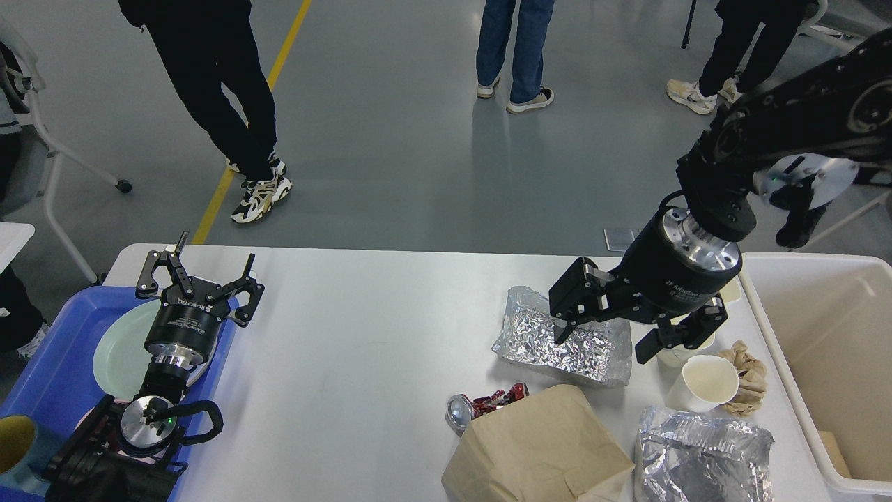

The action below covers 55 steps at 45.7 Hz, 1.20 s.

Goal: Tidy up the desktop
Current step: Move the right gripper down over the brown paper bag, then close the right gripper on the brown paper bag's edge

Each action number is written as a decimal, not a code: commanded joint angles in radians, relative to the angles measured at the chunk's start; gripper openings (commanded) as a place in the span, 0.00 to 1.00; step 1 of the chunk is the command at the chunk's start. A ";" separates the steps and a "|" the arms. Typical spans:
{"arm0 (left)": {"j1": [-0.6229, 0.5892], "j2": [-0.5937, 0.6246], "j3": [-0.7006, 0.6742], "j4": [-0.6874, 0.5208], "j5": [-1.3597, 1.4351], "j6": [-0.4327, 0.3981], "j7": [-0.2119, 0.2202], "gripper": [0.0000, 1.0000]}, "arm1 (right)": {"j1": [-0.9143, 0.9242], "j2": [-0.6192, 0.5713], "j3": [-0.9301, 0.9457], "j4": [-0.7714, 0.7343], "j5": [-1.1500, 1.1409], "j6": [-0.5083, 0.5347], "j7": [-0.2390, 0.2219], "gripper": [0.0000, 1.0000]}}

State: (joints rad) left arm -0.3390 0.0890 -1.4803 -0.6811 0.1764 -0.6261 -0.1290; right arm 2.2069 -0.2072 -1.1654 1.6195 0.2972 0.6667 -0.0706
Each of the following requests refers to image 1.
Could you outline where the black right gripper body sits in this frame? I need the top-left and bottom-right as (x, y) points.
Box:
(613, 206), (742, 324)

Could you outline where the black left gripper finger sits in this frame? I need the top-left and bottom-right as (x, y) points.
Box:
(134, 231), (194, 302)
(206, 254), (266, 328)

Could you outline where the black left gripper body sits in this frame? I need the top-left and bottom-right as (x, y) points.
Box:
(144, 298), (227, 367)

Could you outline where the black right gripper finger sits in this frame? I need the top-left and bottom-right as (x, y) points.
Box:
(635, 296), (728, 365)
(548, 257), (631, 345)

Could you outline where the large white paper cup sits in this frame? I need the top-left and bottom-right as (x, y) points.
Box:
(665, 355), (739, 413)

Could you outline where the green plate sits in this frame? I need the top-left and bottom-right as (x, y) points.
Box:
(93, 301), (218, 400)

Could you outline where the brown paper bag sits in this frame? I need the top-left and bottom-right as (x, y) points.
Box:
(442, 384), (634, 501)

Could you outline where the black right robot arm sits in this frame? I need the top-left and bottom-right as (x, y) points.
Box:
(548, 29), (890, 363)

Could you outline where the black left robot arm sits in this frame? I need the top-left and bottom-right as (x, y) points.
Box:
(43, 232), (265, 501)

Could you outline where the small clear plastic cup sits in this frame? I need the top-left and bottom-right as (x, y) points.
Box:
(656, 333), (716, 368)

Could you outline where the clear floor plate left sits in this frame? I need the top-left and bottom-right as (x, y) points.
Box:
(604, 228), (640, 253)

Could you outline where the crumpled aluminium foil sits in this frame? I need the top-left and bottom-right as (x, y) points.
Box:
(491, 286), (633, 388)

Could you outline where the silver plastic bag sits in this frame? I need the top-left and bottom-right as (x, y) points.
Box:
(633, 406), (774, 501)

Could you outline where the white plastic bin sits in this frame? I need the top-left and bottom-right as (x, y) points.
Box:
(741, 253), (891, 496)

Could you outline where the blue plastic tray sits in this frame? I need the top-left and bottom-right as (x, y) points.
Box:
(2, 287), (237, 501)

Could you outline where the crushed red can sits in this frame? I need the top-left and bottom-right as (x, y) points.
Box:
(444, 382), (529, 436)

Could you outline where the white office chair left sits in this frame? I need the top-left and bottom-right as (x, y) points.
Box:
(1, 18), (132, 285)

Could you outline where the person in black trousers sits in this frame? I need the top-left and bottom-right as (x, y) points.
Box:
(666, 1), (813, 115)

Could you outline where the dark blue mug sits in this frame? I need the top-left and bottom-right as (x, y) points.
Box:
(1, 414), (64, 496)

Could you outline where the person in black clothes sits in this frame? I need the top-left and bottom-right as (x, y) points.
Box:
(118, 1), (292, 225)

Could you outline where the person in blue jeans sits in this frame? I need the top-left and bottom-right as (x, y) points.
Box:
(475, 1), (555, 114)

